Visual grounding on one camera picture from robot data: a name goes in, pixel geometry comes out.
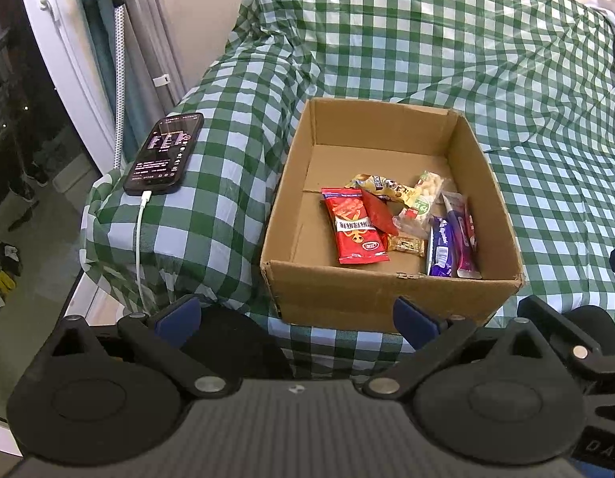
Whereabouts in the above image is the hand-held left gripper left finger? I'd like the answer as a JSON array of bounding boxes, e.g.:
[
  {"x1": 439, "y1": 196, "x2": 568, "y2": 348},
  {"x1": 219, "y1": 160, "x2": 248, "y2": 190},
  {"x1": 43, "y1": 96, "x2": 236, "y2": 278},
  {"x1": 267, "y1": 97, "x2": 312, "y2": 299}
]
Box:
[{"x1": 53, "y1": 295, "x2": 242, "y2": 400}]

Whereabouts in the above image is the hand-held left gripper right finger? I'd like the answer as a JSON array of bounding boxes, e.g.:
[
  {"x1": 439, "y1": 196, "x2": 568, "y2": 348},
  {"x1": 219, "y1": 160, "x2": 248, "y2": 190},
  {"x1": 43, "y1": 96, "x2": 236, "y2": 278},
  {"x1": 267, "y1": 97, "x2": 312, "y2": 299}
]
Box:
[{"x1": 362, "y1": 296, "x2": 554, "y2": 400}]

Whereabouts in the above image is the cardboard box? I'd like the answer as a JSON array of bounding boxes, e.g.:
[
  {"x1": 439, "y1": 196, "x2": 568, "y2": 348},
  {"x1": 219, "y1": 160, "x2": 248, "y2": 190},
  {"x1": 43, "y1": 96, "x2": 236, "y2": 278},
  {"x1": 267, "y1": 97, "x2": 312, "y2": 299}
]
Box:
[{"x1": 260, "y1": 98, "x2": 527, "y2": 334}]

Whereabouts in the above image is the purple candy bar packet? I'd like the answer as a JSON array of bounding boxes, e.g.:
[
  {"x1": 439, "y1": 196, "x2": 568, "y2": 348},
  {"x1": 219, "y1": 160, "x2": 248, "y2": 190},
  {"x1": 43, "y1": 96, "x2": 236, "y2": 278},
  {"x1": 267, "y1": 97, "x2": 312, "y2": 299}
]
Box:
[{"x1": 428, "y1": 215, "x2": 457, "y2": 278}]

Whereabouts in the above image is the clear nut bar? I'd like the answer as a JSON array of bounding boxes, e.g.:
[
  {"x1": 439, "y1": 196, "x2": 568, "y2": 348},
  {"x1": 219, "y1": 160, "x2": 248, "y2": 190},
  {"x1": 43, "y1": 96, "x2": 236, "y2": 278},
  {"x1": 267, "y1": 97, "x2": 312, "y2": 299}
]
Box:
[{"x1": 384, "y1": 212, "x2": 432, "y2": 258}]

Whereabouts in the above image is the pink purple long packet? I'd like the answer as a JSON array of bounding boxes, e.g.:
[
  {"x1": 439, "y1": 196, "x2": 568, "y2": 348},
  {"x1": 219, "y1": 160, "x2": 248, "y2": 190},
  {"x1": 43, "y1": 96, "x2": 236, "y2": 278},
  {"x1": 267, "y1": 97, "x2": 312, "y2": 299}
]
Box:
[{"x1": 441, "y1": 192, "x2": 483, "y2": 280}]

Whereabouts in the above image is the red spicy snack packet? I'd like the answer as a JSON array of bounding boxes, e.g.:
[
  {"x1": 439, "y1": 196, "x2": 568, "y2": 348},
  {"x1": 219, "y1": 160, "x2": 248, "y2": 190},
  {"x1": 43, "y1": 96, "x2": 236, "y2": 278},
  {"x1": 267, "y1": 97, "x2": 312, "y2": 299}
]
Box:
[{"x1": 320, "y1": 188, "x2": 391, "y2": 264}]

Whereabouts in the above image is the slim red stick packet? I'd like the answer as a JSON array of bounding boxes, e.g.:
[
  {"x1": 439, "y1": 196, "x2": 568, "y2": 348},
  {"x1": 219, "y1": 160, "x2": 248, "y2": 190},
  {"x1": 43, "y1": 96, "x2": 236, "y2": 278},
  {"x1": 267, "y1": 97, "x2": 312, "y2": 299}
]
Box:
[{"x1": 465, "y1": 209, "x2": 480, "y2": 252}]

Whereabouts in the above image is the orange red packet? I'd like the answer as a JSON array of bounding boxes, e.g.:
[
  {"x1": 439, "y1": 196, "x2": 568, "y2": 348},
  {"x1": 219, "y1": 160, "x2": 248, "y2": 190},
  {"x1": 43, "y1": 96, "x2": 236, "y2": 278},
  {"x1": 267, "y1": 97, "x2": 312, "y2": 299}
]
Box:
[{"x1": 361, "y1": 190, "x2": 398, "y2": 236}]

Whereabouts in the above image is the rice puff packet green label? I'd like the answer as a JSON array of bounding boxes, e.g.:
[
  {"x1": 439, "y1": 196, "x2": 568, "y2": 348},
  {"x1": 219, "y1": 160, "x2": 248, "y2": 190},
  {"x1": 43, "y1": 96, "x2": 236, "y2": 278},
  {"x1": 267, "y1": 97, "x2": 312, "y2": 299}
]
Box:
[{"x1": 404, "y1": 170, "x2": 446, "y2": 225}]

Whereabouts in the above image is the yellow brown snack packet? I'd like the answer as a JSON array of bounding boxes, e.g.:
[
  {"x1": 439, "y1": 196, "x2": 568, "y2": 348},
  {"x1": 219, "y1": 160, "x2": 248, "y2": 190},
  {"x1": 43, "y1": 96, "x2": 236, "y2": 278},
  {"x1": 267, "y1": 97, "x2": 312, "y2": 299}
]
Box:
[{"x1": 350, "y1": 173, "x2": 422, "y2": 210}]

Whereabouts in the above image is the black smartphone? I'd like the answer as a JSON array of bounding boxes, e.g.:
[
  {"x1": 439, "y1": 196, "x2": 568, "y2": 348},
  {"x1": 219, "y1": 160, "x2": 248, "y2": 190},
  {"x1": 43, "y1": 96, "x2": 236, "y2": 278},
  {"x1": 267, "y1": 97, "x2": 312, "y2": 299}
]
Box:
[{"x1": 123, "y1": 112, "x2": 205, "y2": 196}]

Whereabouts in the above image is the dark shoe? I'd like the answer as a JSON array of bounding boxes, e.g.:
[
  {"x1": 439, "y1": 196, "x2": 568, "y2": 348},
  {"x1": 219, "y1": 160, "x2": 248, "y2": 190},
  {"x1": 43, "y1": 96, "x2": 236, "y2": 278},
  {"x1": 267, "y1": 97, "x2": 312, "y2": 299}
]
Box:
[{"x1": 0, "y1": 244, "x2": 23, "y2": 277}]

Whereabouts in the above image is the green checked cloth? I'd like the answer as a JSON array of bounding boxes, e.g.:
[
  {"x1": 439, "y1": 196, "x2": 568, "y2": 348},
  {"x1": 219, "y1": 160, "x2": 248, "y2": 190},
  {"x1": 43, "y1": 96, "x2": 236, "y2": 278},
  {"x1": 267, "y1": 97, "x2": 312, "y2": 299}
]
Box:
[{"x1": 81, "y1": 0, "x2": 615, "y2": 380}]

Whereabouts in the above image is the grey teal curtain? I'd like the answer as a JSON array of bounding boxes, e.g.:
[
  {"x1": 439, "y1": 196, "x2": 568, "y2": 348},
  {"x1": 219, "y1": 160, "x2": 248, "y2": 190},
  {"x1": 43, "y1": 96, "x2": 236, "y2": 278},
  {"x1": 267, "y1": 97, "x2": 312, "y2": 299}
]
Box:
[{"x1": 71, "y1": 0, "x2": 186, "y2": 149}]

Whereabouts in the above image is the white charging cable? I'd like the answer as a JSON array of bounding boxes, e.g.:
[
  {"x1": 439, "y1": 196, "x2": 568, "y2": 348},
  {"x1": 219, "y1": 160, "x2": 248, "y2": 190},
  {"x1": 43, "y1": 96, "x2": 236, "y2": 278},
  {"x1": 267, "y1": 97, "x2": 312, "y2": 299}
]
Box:
[{"x1": 135, "y1": 190, "x2": 155, "y2": 315}]

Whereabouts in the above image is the black white braided cord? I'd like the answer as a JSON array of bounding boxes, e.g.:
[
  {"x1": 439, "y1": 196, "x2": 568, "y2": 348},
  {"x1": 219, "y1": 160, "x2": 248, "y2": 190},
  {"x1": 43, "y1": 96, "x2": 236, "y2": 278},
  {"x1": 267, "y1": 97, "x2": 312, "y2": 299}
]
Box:
[{"x1": 101, "y1": 0, "x2": 127, "y2": 167}]

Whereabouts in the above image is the white door frame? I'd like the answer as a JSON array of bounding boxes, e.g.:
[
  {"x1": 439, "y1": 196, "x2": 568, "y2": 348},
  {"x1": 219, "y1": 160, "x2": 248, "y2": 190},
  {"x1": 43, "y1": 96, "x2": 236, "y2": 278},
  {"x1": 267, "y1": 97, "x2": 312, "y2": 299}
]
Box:
[{"x1": 14, "y1": 0, "x2": 123, "y2": 171}]

